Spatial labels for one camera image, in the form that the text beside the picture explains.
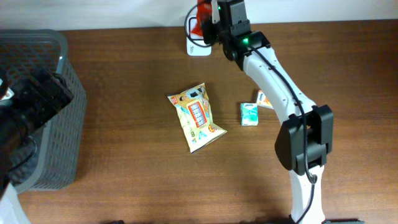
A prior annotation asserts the orange tissue pack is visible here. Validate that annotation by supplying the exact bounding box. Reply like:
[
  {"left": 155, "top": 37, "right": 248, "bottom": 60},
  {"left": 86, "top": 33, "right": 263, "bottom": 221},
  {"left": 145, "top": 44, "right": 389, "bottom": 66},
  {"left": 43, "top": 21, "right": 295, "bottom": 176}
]
[{"left": 256, "top": 90, "right": 274, "bottom": 110}]

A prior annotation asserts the grey plastic mesh basket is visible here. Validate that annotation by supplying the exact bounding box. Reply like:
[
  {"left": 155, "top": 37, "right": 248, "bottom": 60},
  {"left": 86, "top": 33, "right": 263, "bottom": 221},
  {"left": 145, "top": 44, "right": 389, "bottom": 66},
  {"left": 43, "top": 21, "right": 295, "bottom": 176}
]
[{"left": 1, "top": 29, "right": 87, "bottom": 194}]

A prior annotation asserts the red sweets bag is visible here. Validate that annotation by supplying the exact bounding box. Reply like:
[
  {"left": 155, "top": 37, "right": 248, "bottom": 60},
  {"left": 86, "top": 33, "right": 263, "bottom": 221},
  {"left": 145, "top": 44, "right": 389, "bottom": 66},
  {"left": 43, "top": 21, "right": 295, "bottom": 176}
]
[{"left": 190, "top": 0, "right": 212, "bottom": 36}]

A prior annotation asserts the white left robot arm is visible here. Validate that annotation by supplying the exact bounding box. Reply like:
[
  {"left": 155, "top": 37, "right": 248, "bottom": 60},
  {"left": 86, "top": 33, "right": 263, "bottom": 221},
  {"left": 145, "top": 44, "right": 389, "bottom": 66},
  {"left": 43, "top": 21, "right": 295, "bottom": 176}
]
[{"left": 1, "top": 68, "right": 73, "bottom": 223}]

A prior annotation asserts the yellow snack bag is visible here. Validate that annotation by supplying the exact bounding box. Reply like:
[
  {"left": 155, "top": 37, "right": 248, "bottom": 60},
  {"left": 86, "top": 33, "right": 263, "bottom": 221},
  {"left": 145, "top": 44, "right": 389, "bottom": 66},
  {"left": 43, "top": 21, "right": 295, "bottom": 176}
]
[{"left": 167, "top": 83, "right": 227, "bottom": 154}]

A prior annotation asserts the green tissue pack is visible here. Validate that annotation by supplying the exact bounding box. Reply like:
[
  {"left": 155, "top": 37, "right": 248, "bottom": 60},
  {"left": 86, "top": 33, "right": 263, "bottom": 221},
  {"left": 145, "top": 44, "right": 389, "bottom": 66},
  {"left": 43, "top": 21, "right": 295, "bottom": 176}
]
[{"left": 241, "top": 103, "right": 259, "bottom": 126}]

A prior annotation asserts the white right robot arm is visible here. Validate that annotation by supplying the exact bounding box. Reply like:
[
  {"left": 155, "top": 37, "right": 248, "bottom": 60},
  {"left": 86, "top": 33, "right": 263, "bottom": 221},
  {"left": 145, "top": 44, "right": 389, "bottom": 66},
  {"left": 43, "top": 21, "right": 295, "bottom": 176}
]
[{"left": 198, "top": 0, "right": 333, "bottom": 223}]

